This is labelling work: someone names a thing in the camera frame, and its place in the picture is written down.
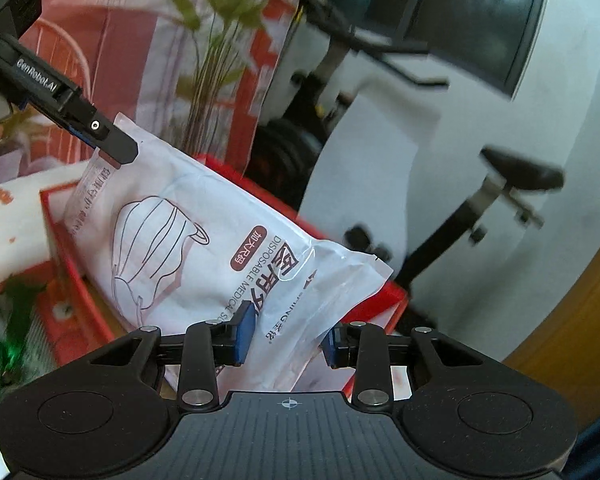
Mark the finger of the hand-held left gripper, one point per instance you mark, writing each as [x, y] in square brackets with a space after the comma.
[111, 139]

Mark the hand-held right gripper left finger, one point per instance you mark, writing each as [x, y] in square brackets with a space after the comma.
[244, 335]

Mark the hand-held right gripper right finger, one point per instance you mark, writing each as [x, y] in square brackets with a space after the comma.
[331, 349]

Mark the white face mask packet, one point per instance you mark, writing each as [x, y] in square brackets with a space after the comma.
[180, 245]

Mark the red cardboard box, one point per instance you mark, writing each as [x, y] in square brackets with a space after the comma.
[75, 280]

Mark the pink printed curtain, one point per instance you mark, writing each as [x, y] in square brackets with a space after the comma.
[120, 35]

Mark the tall green bamboo plant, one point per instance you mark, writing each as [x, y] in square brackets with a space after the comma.
[212, 60]

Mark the white paper sheet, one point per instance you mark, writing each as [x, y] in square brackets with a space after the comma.
[375, 160]

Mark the black exercise bike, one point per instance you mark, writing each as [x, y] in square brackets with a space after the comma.
[522, 172]

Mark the black television screen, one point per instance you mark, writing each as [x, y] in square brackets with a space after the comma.
[470, 15]

